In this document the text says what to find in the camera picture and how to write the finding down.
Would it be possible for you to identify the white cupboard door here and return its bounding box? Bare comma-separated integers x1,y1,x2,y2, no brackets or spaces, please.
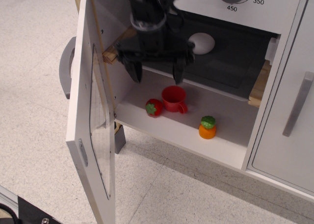
248,0,314,196

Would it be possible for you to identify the orange toy with green top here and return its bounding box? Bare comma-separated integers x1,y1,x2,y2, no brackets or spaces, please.
199,115,216,139

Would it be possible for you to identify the red toy cup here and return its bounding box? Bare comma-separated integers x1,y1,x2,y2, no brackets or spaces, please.
161,85,188,114

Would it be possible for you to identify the grey cupboard door handle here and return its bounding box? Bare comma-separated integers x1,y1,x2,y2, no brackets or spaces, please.
283,71,314,137

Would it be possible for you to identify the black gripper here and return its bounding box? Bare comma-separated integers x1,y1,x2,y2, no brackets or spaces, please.
114,20,194,84

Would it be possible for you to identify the red toy strawberry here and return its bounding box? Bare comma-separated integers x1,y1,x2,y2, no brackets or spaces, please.
145,99,163,117

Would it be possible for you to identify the black cable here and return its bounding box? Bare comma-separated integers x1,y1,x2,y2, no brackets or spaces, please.
0,202,19,224

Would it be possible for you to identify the grey cabinet leg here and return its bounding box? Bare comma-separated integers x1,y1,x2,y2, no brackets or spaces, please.
114,125,126,154

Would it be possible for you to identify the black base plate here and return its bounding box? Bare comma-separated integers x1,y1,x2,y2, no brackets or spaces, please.
18,197,61,224

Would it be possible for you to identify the white toy kitchen cabinet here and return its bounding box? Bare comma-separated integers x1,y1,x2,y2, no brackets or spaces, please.
71,0,314,202

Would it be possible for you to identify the dark grey oven tray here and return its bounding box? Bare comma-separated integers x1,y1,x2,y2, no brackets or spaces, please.
142,12,277,100

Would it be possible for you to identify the white oven door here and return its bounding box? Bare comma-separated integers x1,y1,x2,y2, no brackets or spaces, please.
66,0,116,224

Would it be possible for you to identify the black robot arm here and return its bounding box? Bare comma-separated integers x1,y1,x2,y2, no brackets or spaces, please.
115,0,195,84

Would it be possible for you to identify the white toy egg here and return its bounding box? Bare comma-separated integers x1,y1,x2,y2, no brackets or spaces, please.
188,32,215,55

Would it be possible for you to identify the grey oven door handle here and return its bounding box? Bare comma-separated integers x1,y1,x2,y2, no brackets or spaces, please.
59,36,76,99

